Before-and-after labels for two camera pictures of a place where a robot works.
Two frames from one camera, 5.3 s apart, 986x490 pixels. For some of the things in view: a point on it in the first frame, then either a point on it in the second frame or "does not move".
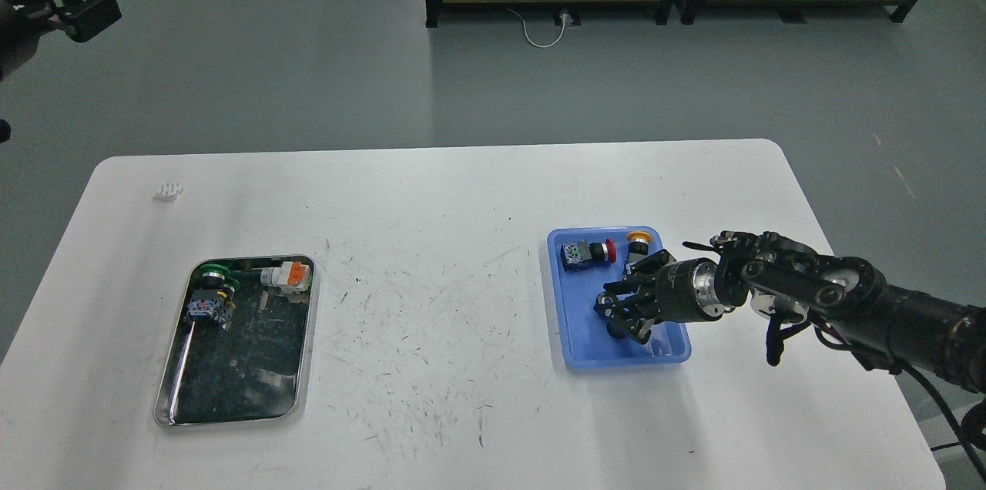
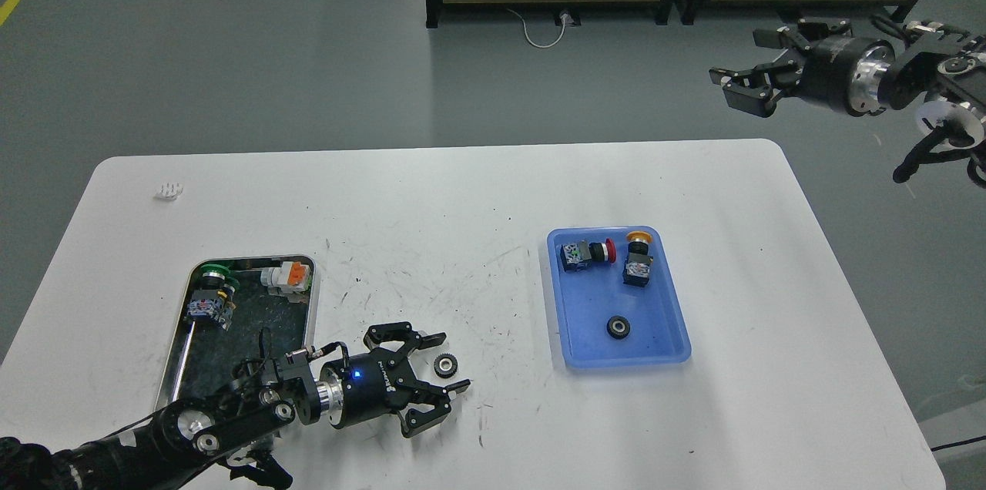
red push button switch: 583,255 does not move
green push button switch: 214,298 does not move
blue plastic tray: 585,338 does not move
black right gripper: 697,290 to 840,70
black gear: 618,328 does not move
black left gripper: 82,9 to 375,384
